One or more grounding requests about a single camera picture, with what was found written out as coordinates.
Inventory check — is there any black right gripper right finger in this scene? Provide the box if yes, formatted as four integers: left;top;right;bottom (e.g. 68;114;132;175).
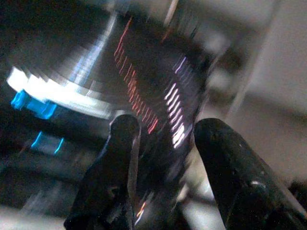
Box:
193;118;307;230

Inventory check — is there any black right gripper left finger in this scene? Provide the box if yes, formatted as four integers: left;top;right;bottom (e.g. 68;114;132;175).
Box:
63;114;142;230

